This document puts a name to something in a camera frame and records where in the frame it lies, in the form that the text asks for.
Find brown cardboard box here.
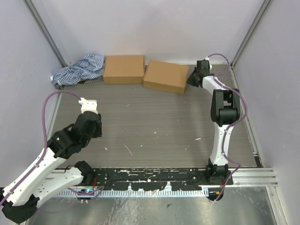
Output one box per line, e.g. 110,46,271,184
103,55,145,84

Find slotted grey cable duct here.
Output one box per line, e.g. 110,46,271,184
56,187,209,198

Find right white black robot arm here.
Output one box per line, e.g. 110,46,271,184
187,59,240,185

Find blue striped crumpled cloth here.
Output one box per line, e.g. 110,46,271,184
50,54,105,90

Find aluminium frame rail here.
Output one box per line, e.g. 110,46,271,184
232,168,278,187

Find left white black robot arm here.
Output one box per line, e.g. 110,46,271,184
0,111,102,224

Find brown cardboard blanks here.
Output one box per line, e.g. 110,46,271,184
143,60,189,94

